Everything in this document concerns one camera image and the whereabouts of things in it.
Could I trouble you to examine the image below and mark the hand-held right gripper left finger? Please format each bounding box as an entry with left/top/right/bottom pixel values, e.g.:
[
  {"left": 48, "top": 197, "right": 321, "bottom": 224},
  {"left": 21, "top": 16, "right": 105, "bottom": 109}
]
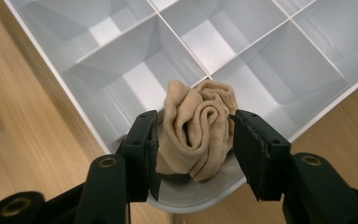
[{"left": 117, "top": 109, "right": 163, "bottom": 203}]

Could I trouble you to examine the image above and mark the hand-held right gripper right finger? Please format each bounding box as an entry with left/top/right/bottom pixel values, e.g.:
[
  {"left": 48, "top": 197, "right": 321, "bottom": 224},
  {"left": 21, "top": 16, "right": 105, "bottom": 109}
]
[{"left": 228, "top": 108, "right": 293, "bottom": 203}]

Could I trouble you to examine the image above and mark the beige sock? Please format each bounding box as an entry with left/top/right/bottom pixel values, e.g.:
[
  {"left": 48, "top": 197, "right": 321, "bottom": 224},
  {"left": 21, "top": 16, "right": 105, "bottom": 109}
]
[{"left": 156, "top": 78, "right": 239, "bottom": 183}]

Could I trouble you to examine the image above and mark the white divided storage box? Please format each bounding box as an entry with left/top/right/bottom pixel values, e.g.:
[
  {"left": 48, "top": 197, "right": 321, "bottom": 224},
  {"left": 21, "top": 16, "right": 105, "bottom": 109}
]
[{"left": 4, "top": 0, "right": 358, "bottom": 215}]

